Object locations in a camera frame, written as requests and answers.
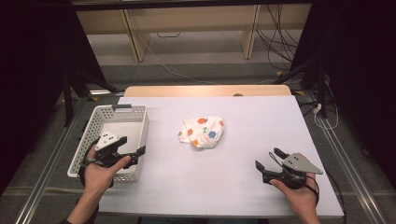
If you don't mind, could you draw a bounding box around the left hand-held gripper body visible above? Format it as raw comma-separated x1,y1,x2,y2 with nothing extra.
92,130,126,169

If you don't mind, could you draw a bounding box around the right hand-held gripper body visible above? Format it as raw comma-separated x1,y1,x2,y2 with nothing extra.
262,152,324,190

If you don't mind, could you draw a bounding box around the white perforated plastic basket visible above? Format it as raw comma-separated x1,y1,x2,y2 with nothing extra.
66,104,150,183

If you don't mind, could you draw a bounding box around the white cloth with colourful print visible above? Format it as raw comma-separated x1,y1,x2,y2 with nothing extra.
177,116,226,150

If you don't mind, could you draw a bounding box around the person's left hand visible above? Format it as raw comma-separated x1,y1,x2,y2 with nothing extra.
83,145,133,198

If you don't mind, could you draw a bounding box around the person's right hand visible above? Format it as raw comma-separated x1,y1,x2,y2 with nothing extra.
269,173,319,217

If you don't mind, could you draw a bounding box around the black tripod stand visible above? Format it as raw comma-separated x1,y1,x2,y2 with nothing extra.
272,57,332,119
61,66,126,128

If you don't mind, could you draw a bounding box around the black curtain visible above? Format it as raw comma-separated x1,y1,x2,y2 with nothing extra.
0,0,108,195
290,0,396,189

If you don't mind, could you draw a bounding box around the beige wooden shelf unit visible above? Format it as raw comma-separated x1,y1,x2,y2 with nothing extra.
75,2,313,63

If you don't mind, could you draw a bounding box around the left hand-held gripper black cable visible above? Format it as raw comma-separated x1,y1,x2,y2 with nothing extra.
77,138,101,189

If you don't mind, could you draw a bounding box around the hand-held gripper black cable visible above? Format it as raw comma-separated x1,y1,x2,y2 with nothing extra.
77,138,101,189
303,172,347,217

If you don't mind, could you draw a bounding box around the right hand-held gripper black cable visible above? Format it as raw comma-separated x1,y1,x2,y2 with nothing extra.
303,172,347,217

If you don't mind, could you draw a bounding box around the aluminium frame rail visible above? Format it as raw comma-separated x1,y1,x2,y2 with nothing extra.
301,89,389,224
13,98,85,224

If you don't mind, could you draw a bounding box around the white looped cable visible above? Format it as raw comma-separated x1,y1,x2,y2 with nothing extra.
312,81,340,131

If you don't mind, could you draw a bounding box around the thin white floor cable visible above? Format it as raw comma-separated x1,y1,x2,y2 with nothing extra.
135,30,220,86

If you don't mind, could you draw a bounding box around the bundle of black cables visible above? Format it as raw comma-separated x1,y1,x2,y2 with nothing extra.
254,3,301,72

